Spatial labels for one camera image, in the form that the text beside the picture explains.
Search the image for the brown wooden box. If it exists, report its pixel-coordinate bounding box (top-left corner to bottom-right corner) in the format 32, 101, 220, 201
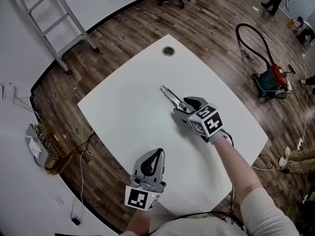
45, 153, 73, 176

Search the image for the white wall socket plate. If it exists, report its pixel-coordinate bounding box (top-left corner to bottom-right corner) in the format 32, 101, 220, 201
2, 82, 16, 103

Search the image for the thick black cable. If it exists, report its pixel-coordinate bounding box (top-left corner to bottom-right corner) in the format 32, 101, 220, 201
147, 211, 244, 235

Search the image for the grey aluminium ladder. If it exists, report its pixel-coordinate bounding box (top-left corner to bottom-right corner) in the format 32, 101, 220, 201
8, 0, 99, 75

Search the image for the person's left forearm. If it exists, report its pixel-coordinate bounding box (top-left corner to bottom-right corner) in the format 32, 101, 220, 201
125, 206, 155, 236

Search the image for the white router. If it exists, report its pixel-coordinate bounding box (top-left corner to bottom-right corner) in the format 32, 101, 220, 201
29, 138, 42, 158

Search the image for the person's white shirt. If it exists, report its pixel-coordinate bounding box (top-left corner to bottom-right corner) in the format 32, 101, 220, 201
157, 188, 300, 236

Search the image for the white power strip cable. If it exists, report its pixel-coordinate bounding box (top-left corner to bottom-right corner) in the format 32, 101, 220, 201
251, 165, 284, 172

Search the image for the red and green vacuum cleaner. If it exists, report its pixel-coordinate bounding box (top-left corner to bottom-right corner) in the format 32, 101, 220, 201
235, 23, 296, 99

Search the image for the tangle of thin wires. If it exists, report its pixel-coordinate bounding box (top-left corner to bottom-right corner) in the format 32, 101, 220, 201
13, 96, 55, 142

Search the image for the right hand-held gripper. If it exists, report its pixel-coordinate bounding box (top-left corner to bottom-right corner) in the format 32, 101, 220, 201
172, 96, 223, 142

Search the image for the black floor cable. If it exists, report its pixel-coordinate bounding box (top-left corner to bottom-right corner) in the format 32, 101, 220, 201
258, 153, 308, 176

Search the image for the long white floor cable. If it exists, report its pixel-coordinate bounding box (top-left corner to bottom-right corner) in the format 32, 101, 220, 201
301, 53, 311, 142

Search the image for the thin white floor cable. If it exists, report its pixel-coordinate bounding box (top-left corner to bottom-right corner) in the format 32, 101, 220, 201
70, 129, 95, 218

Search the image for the small metal tool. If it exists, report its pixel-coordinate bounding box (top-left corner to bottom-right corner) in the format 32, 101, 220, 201
159, 85, 188, 112

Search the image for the round table cable grommet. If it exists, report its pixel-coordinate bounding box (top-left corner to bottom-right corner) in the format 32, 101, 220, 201
161, 46, 176, 57

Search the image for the person's right forearm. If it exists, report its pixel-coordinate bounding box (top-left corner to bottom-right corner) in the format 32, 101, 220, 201
213, 137, 263, 204

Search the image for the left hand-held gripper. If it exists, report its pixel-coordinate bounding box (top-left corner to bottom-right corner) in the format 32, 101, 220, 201
124, 148, 167, 211

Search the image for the grey wall box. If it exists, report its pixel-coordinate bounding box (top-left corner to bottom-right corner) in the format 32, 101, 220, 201
26, 123, 52, 169

